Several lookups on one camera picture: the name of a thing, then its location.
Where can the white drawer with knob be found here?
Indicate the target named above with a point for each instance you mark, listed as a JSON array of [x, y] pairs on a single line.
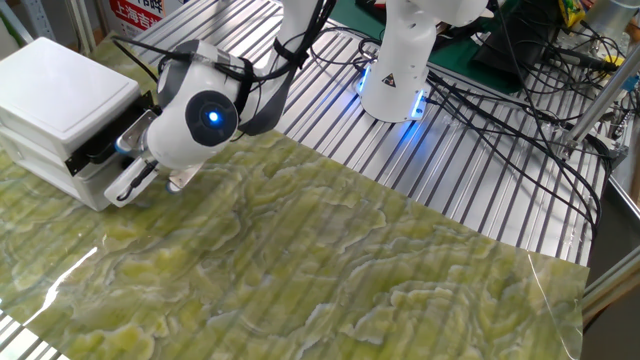
[[95, 192]]

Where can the cardboard box red label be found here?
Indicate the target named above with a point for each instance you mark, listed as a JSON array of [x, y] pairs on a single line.
[[132, 17]]

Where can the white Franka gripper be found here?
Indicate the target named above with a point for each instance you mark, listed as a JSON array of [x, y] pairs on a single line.
[[127, 182]]

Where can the yellow snack package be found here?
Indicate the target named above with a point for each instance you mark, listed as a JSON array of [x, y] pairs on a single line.
[[572, 12]]

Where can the grey shelf post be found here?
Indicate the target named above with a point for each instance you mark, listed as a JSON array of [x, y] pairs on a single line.
[[42, 20]]

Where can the green board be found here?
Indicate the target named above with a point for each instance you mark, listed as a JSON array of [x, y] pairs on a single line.
[[460, 60]]

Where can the green marble pattern mat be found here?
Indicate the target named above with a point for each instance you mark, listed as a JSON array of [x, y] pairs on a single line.
[[325, 280]]

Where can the aluminium frame rail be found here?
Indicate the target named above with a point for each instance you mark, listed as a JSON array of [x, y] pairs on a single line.
[[615, 280]]

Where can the black box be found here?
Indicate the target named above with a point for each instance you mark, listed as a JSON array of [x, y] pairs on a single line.
[[520, 35]]

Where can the silver wrist mount blue caps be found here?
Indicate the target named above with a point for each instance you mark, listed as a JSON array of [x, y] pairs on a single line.
[[135, 132]]

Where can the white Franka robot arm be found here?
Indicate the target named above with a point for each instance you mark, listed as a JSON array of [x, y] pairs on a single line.
[[200, 120]]

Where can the silver background robot arm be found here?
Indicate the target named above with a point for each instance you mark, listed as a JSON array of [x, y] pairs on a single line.
[[610, 17]]

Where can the white plastic drawer cabinet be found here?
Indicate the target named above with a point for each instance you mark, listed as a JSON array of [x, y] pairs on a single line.
[[55, 100]]

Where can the aluminium frame post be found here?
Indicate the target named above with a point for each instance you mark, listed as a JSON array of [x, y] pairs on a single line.
[[600, 100], [82, 25]]

